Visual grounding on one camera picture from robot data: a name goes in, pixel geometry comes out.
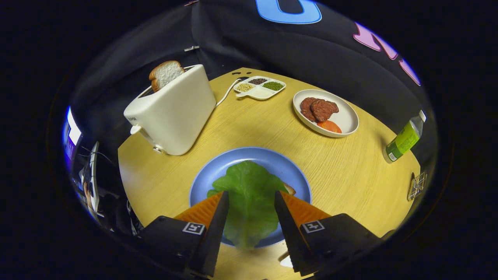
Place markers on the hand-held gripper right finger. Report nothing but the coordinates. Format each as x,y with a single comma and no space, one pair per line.
288,233

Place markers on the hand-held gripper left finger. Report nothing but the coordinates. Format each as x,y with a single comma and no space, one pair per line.
216,233

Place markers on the green lettuce leaf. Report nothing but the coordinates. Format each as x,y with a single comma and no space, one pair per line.
249,194

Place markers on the white bread slice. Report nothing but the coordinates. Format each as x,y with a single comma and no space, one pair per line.
167,74

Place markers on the white square plate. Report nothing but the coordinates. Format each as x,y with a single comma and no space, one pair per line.
286,262

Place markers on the bread slice under lettuce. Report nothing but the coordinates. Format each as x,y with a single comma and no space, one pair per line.
290,189

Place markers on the blue round plate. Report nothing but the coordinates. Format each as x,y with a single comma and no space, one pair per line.
249,155

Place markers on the red tomato slice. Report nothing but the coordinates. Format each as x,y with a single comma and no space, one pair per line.
330,126

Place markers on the white toaster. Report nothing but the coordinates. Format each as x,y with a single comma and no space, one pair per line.
175,112

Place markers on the brown meat patty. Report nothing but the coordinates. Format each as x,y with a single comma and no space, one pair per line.
306,107
323,111

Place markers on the white round plate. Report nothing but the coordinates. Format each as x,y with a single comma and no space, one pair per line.
346,116

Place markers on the white divided dish with grains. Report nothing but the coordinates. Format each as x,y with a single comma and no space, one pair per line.
260,93

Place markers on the green label plastic bottle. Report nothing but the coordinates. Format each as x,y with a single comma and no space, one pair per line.
404,140

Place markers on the lit screen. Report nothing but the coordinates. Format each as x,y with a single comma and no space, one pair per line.
73,134

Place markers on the silver cloth clip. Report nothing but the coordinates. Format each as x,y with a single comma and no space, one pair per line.
191,48

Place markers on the black backdrop cloth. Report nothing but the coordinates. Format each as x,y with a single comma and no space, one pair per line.
241,39

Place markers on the red cloth clip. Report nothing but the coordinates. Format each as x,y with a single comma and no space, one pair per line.
191,3

